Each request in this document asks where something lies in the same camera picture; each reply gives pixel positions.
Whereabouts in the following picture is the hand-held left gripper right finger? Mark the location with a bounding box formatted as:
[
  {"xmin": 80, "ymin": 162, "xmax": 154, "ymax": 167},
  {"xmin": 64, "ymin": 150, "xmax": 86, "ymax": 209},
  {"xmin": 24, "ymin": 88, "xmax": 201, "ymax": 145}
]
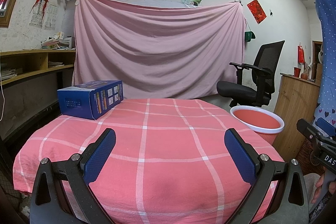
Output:
[{"xmin": 224, "ymin": 128, "xmax": 310, "ymax": 224}]

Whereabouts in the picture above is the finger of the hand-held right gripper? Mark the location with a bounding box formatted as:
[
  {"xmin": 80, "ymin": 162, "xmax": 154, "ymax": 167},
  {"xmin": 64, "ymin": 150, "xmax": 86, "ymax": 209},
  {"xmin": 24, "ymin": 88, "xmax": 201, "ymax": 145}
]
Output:
[
  {"xmin": 314, "ymin": 117, "xmax": 336, "ymax": 136},
  {"xmin": 297, "ymin": 119, "xmax": 319, "ymax": 140}
]

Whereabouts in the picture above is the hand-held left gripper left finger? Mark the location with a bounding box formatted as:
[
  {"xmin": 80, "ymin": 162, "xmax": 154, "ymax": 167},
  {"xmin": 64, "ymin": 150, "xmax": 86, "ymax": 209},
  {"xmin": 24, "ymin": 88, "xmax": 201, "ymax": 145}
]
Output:
[{"xmin": 30, "ymin": 128, "xmax": 117, "ymax": 224}]

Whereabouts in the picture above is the orange plastic bin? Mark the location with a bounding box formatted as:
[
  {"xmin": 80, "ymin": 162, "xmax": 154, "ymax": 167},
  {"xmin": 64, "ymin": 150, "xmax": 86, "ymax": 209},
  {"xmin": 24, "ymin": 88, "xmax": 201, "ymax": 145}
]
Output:
[{"xmin": 230, "ymin": 105, "xmax": 285, "ymax": 146}]

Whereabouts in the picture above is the person's right hand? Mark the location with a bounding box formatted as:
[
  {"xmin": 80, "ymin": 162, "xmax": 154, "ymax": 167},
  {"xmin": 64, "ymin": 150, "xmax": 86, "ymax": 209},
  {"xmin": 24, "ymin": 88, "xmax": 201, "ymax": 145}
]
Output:
[{"xmin": 312, "ymin": 174, "xmax": 326, "ymax": 203}]

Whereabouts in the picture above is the grey clothing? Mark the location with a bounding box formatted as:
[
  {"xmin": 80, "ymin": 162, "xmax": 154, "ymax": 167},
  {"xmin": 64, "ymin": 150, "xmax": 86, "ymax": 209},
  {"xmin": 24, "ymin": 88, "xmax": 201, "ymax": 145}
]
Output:
[{"xmin": 302, "ymin": 173, "xmax": 321, "ymax": 188}]

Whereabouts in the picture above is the wooden cabinet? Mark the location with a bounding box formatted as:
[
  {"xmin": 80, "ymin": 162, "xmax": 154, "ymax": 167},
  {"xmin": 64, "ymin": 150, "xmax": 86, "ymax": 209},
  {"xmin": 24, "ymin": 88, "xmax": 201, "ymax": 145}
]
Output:
[{"xmin": 273, "ymin": 72, "xmax": 321, "ymax": 159}]

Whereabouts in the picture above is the blue cardboard box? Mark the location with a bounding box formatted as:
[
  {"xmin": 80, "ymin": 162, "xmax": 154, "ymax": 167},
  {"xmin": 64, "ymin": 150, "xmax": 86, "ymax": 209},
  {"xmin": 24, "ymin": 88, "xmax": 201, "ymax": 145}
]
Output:
[{"xmin": 57, "ymin": 80, "xmax": 124, "ymax": 120}]

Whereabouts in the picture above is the pink plaid cloth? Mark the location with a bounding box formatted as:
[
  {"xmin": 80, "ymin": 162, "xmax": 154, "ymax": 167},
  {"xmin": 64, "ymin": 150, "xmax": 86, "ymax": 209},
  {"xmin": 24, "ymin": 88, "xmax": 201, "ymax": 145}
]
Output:
[{"xmin": 13, "ymin": 98, "xmax": 286, "ymax": 224}]

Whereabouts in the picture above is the black office chair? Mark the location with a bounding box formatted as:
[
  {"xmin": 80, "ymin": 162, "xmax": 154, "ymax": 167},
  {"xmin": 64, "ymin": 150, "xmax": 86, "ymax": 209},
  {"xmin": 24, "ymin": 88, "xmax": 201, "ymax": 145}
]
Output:
[{"xmin": 217, "ymin": 40, "xmax": 286, "ymax": 107}]

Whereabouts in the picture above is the blue dotted curtain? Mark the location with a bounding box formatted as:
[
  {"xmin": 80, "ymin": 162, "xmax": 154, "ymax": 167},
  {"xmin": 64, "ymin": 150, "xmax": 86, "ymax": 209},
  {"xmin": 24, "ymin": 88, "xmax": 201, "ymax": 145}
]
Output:
[{"xmin": 301, "ymin": 0, "xmax": 336, "ymax": 132}]

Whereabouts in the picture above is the red hanging ornament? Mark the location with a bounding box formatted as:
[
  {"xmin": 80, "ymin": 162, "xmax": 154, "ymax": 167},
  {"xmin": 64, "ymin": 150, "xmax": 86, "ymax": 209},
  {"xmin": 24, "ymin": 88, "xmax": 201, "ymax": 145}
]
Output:
[{"xmin": 297, "ymin": 43, "xmax": 306, "ymax": 65}]

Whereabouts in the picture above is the pink hanging sheet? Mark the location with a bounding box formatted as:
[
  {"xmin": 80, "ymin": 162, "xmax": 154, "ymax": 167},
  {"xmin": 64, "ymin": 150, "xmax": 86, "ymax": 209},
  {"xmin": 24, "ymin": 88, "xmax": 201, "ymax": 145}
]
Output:
[{"xmin": 71, "ymin": 0, "xmax": 247, "ymax": 101}]

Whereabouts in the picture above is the stack of books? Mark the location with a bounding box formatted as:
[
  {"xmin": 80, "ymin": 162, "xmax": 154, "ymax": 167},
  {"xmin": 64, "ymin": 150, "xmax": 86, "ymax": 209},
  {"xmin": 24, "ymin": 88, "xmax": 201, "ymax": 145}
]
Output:
[{"xmin": 41, "ymin": 32, "xmax": 76, "ymax": 50}]

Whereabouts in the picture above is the stack of newspapers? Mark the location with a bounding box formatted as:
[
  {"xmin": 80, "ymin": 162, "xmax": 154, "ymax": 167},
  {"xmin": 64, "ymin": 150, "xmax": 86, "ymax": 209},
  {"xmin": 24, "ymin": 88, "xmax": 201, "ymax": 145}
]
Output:
[{"xmin": 0, "ymin": 63, "xmax": 17, "ymax": 80}]

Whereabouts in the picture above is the brown wooden door frame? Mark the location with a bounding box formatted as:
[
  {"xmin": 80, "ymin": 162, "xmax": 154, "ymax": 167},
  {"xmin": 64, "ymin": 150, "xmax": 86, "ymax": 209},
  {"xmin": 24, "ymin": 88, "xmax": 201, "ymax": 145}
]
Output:
[{"xmin": 312, "ymin": 41, "xmax": 323, "ymax": 83}]

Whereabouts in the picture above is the white cable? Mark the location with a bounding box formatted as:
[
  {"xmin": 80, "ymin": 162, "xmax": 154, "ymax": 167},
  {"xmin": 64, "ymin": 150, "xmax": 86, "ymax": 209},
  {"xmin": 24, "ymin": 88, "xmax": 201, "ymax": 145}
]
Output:
[{"xmin": 0, "ymin": 74, "xmax": 6, "ymax": 121}]

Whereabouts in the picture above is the wooden wall shelf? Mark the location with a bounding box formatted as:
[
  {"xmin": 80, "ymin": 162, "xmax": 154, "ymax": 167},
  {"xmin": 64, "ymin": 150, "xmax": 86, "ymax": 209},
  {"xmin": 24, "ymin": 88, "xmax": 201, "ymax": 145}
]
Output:
[{"xmin": 0, "ymin": 49, "xmax": 76, "ymax": 88}]

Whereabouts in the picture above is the red paper wall poster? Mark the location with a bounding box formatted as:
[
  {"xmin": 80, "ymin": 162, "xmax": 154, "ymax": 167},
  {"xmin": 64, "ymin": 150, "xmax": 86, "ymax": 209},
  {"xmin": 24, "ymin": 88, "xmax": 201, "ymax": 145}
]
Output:
[{"xmin": 247, "ymin": 0, "xmax": 267, "ymax": 24}]

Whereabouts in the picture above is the white wall calendar sheet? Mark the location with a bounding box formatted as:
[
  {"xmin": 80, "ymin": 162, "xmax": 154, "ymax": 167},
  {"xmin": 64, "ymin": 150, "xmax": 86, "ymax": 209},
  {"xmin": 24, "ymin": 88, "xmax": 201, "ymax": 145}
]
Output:
[
  {"xmin": 29, "ymin": 5, "xmax": 45, "ymax": 28},
  {"xmin": 43, "ymin": 4, "xmax": 59, "ymax": 30}
]

